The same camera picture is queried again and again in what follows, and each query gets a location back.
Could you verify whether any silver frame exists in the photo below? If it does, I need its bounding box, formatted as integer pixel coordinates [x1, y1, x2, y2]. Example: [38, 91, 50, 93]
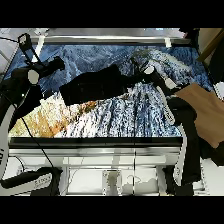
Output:
[0, 27, 214, 197]

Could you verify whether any brown garment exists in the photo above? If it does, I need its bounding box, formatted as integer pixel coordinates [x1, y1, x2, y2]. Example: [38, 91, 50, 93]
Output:
[174, 82, 224, 150]

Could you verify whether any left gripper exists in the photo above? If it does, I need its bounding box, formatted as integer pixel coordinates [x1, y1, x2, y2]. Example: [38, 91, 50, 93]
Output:
[42, 56, 66, 76]

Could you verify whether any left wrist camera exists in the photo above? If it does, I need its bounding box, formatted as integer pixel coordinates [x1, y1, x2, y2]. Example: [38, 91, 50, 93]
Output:
[17, 32, 42, 65]

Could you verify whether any black cable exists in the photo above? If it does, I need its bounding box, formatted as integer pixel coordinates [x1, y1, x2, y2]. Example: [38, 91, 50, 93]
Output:
[132, 59, 137, 196]
[19, 115, 57, 171]

